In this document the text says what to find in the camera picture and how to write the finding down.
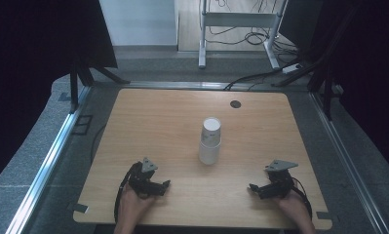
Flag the white metal stand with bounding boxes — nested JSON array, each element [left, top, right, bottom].
[[198, 0, 290, 70]]

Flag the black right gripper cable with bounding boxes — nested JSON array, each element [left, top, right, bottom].
[[290, 175, 314, 219]]

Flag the thick black floor cable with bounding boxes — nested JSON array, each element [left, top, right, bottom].
[[223, 59, 302, 92]]

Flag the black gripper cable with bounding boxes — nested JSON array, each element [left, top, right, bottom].
[[113, 161, 142, 225], [290, 175, 314, 219]]

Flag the black stand legs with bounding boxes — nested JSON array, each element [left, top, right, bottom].
[[68, 54, 132, 114]]

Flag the aluminium floor rail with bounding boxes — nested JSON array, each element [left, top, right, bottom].
[[5, 85, 93, 234], [118, 80, 272, 92], [308, 92, 389, 234]]

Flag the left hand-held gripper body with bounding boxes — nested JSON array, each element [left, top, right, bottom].
[[128, 157, 161, 197]]

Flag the person's left hand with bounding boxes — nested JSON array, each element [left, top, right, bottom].
[[118, 184, 156, 226]]

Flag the black curtain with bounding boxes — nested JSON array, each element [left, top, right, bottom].
[[0, 0, 119, 191], [278, 0, 389, 179]]

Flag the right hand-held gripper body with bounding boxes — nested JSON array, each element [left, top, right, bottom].
[[264, 159, 299, 199]]

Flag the white power strip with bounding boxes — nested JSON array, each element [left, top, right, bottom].
[[282, 62, 303, 75]]

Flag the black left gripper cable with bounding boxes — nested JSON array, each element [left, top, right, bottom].
[[113, 161, 142, 225]]

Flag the person's right hand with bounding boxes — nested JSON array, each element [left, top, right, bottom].
[[273, 189, 311, 223]]

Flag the black stand post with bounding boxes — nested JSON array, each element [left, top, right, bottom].
[[306, 62, 335, 122]]

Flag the tangled black floor cables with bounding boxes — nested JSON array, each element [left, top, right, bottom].
[[207, 0, 298, 57]]

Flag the thin black cable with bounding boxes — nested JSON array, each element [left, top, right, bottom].
[[90, 124, 107, 165]]

